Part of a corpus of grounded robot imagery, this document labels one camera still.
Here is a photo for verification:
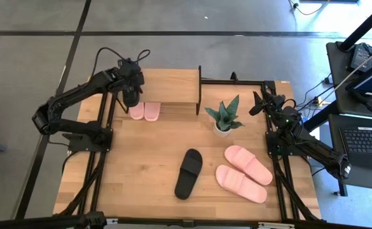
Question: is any power strip with plugs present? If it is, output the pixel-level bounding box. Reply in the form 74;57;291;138
312;96;331;108

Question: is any large pink slide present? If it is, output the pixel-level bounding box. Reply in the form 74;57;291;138
223;144;273;186
215;164;268;204

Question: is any black aluminium table frame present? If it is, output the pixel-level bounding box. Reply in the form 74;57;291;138
0;71;372;229

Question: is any small pink slide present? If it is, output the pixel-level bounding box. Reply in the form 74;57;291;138
143;102;162;123
128;102;146;121

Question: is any black laptop keyboard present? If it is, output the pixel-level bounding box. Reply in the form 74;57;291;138
338;125;372;172

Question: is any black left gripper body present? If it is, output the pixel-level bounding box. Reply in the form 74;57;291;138
118;58;146;96

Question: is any wooden shelf with black frame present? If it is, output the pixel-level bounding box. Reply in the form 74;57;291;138
115;65;203;116

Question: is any black side desk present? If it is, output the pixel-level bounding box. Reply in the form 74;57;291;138
326;41;372;193

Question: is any thick black pole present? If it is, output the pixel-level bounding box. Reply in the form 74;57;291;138
337;0;372;52

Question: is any snake plant in white pot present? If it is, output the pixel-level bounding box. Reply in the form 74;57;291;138
204;94;245;138

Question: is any slanted black strut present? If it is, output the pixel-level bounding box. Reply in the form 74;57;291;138
303;101;339;132

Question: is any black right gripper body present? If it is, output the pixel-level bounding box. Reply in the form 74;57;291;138
263;94;287;112

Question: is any white floor cable with plug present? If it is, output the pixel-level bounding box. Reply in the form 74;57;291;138
287;0;332;17

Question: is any black power adapter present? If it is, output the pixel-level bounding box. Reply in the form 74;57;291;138
350;43;372;73

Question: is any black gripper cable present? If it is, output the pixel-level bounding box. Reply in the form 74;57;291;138
91;46;151;84

